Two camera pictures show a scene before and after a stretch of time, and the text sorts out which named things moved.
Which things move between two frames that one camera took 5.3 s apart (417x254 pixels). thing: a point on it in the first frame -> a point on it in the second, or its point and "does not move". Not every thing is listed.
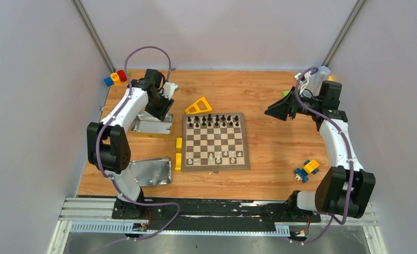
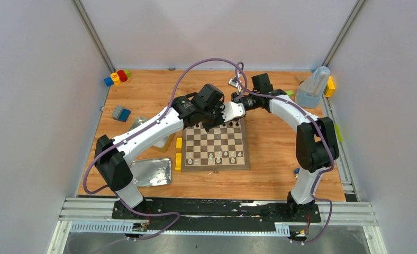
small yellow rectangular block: x=179 y=143 does not move
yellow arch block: x=178 y=161 does not move
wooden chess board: x=214 y=142 does not move
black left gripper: x=160 y=107 -> x=215 y=119
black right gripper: x=280 y=109 -> x=233 y=95
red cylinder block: x=122 y=75 does not move
